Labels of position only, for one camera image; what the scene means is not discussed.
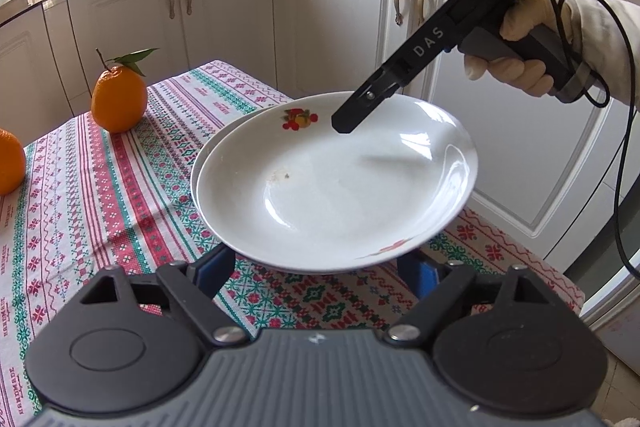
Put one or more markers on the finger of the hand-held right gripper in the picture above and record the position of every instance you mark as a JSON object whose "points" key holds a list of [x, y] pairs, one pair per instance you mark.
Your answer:
{"points": [[357, 109]]}

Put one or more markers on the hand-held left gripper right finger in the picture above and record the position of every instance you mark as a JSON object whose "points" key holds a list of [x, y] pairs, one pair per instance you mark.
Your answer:
{"points": [[425, 274]]}

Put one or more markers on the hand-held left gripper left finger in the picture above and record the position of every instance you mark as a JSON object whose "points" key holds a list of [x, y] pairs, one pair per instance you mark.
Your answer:
{"points": [[210, 274]]}

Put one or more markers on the white plate with fruit print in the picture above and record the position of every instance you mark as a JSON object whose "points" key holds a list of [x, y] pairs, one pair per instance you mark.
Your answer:
{"points": [[325, 197], [194, 182]]}

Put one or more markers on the person's right forearm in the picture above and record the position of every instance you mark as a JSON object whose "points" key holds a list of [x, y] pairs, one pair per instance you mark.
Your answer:
{"points": [[610, 42]]}

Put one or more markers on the person's right hand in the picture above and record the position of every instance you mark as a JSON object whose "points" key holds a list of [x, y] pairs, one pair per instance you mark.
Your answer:
{"points": [[520, 74]]}

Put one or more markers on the striped patterned tablecloth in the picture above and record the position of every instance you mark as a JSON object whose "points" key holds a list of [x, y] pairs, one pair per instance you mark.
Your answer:
{"points": [[125, 207]]}

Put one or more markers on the orange with green leaf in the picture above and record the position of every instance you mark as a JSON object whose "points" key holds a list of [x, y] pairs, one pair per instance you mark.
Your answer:
{"points": [[117, 99]]}

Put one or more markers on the orange with bumpy top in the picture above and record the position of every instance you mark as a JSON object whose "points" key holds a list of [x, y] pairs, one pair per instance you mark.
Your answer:
{"points": [[10, 162]]}

